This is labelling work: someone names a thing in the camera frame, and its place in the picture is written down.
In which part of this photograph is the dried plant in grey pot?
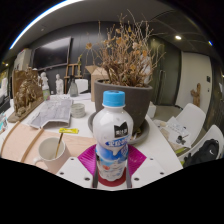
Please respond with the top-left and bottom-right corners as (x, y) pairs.
(79, 11), (164, 134)

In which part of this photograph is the small round white dish stack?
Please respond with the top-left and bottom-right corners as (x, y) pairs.
(70, 102), (87, 119)

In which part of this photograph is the colourful painted sheet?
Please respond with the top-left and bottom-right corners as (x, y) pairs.
(0, 111), (9, 134)

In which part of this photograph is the tall white plaster statue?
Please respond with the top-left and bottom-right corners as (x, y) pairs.
(139, 54), (154, 86)

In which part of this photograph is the pale storage cabinet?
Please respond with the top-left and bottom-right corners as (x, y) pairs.
(13, 48), (33, 73)

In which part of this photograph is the white shell chair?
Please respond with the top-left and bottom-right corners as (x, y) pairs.
(181, 124), (224, 168)
(74, 78), (89, 94)
(156, 102), (207, 148)

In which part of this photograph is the open printed newspaper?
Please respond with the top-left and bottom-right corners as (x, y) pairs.
(28, 99), (74, 129)

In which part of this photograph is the grey plant saucer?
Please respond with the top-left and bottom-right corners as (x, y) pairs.
(87, 111), (151, 146)

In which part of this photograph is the white pedestal box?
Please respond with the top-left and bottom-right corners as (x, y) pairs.
(146, 101), (157, 119)

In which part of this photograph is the blue-capped plastic drink bottle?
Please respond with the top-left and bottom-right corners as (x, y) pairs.
(92, 89), (135, 183)

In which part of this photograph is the yellow sachet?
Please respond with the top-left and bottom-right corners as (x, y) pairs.
(59, 127), (80, 135)

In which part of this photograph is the green-labelled spray bottle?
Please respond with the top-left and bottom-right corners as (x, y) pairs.
(41, 84), (51, 101)

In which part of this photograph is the white ceramic mug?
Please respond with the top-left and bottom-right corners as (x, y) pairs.
(32, 136), (72, 175)

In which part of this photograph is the light wooden drawing board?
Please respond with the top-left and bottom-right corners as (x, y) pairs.
(0, 121), (98, 164)

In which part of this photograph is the open cardboard box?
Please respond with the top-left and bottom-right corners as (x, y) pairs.
(84, 64), (109, 103)

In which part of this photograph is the wooden easel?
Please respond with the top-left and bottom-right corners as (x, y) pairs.
(64, 63), (83, 89)

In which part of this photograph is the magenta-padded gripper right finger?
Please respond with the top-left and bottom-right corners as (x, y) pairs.
(125, 143), (168, 189)

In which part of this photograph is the black backpack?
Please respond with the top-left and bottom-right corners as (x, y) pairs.
(182, 138), (221, 168)

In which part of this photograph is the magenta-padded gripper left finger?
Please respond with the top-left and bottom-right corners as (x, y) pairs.
(55, 143), (100, 189)

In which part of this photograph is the wooden stirrer stick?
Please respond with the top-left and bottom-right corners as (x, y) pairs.
(54, 131), (64, 159)

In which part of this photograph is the wooden figure sculpture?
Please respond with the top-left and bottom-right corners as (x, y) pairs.
(190, 82), (202, 108)

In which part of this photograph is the dark wall screen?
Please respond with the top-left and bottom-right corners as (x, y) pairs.
(31, 36), (73, 71)

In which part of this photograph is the loose papers stack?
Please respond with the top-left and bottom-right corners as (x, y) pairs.
(159, 116), (193, 149)

